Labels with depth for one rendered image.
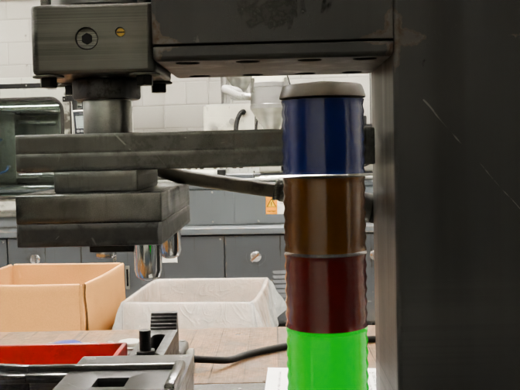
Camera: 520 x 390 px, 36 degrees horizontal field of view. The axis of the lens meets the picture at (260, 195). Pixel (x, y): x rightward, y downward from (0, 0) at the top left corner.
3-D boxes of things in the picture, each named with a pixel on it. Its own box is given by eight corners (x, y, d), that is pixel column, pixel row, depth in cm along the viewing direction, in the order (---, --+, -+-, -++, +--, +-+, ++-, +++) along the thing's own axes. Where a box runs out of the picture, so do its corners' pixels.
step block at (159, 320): (154, 389, 91) (152, 311, 91) (179, 388, 91) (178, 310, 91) (145, 407, 85) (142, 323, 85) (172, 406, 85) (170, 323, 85)
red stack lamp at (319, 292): (285, 316, 39) (283, 248, 39) (363, 315, 39) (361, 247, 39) (285, 334, 35) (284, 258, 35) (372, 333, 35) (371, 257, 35)
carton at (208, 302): (152, 389, 352) (148, 275, 350) (289, 389, 347) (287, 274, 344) (108, 446, 283) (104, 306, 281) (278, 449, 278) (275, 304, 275)
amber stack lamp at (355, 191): (283, 245, 39) (282, 176, 39) (361, 244, 39) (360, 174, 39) (284, 255, 35) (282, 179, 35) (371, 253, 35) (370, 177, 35)
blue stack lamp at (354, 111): (282, 173, 39) (280, 104, 39) (360, 171, 39) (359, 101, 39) (282, 175, 35) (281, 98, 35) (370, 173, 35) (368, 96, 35)
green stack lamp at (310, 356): (286, 388, 39) (285, 319, 39) (364, 386, 39) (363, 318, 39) (288, 412, 36) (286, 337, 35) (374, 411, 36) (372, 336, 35)
